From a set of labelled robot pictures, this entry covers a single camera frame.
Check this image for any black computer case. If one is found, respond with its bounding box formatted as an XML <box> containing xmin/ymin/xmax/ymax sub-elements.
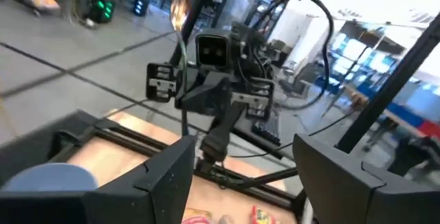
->
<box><xmin>0</xmin><ymin>109</ymin><xmax>114</xmax><ymax>180</ymax></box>

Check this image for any black frame pole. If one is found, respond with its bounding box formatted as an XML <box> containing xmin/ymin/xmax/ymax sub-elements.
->
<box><xmin>335</xmin><ymin>10</ymin><xmax>440</xmax><ymax>155</ymax></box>

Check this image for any white blue ramen packet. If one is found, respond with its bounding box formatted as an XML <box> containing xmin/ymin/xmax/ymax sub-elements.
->
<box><xmin>181</xmin><ymin>208</ymin><xmax>213</xmax><ymax>224</ymax></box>

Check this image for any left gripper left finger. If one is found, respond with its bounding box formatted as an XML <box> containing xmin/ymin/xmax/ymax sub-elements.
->
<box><xmin>84</xmin><ymin>135</ymin><xmax>197</xmax><ymax>224</ymax></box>

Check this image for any green-lit computer tower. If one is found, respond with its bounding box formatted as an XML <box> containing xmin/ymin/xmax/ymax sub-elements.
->
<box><xmin>88</xmin><ymin>0</ymin><xmax>116</xmax><ymax>24</ymax></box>

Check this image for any blue bowl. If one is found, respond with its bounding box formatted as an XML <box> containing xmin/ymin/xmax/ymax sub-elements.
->
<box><xmin>0</xmin><ymin>161</ymin><xmax>100</xmax><ymax>192</ymax></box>

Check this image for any blue-lit computer tower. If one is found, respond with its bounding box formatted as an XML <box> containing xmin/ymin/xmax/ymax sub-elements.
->
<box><xmin>132</xmin><ymin>0</ymin><xmax>149</xmax><ymax>17</ymax></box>

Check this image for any iridescent rainbow metal spoon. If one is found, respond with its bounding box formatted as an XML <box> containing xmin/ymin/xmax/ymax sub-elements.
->
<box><xmin>169</xmin><ymin>0</ymin><xmax>199</xmax><ymax>137</ymax></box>

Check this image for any orange chicken ramen packet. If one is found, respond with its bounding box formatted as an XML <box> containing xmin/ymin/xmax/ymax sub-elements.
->
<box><xmin>252</xmin><ymin>205</ymin><xmax>278</xmax><ymax>224</ymax></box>

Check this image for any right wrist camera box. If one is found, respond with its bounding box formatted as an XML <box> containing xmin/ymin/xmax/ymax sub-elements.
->
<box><xmin>195</xmin><ymin>27</ymin><xmax>232</xmax><ymax>71</ymax></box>

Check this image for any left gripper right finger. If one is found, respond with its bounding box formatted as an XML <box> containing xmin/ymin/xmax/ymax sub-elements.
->
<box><xmin>294</xmin><ymin>133</ymin><xmax>400</xmax><ymax>224</ymax></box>

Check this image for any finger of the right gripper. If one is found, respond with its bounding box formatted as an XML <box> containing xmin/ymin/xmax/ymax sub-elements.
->
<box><xmin>175</xmin><ymin>74</ymin><xmax>232</xmax><ymax>111</ymax></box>
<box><xmin>210</xmin><ymin>101</ymin><xmax>246</xmax><ymax>143</ymax></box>

